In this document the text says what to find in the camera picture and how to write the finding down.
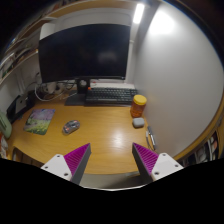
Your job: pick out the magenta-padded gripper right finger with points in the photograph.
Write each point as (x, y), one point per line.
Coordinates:
(163, 165)

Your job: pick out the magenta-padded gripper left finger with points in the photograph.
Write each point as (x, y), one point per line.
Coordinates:
(60, 165)

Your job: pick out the transparent computer mouse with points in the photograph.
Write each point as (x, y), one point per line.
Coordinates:
(71, 127)

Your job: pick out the flower print mouse pad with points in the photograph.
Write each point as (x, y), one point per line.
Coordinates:
(39, 121)

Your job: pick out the grey pen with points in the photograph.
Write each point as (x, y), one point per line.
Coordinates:
(151, 137)

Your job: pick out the grey earbuds case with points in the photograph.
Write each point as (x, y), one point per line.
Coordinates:
(138, 122)

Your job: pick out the wooden bookshelf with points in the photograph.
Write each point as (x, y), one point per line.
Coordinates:
(210, 146)

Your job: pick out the orange jar with yellow lid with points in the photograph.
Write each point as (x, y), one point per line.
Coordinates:
(138, 107)

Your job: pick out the green watering can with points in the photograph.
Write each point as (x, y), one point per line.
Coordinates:
(4, 125)

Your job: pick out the black box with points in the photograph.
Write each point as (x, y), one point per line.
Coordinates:
(12, 113)

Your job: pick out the silver mini computer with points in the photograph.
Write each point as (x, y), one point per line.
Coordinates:
(21, 103)

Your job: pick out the white power strip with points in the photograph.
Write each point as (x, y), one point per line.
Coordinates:
(51, 88)

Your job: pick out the black keyboard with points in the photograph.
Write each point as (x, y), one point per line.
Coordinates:
(110, 96)

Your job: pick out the black computer monitor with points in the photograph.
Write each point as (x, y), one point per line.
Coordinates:
(83, 53)

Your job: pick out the white light bar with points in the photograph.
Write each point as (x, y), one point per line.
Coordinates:
(138, 13)

